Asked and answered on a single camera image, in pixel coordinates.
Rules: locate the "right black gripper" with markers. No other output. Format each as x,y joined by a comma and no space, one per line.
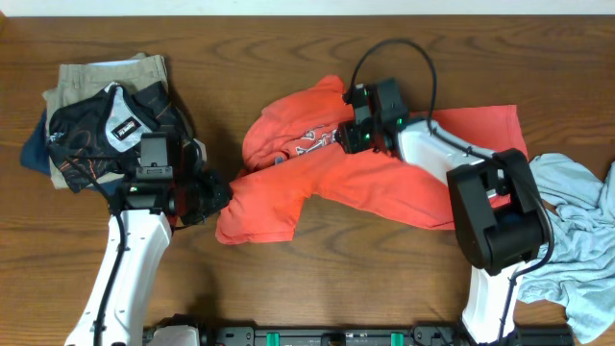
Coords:
344,135

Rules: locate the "red printed t-shirt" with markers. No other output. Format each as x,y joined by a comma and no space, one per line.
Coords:
290,154

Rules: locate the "light blue grey garment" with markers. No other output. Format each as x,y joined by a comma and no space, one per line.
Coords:
580,273

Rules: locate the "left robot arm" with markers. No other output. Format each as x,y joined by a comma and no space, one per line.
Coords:
144,216

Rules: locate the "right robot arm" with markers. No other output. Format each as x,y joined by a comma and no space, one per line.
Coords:
499,218

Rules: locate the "navy blue folded garment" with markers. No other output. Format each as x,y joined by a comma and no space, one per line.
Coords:
33,154

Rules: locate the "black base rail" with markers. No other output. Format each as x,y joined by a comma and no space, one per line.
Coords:
421,335

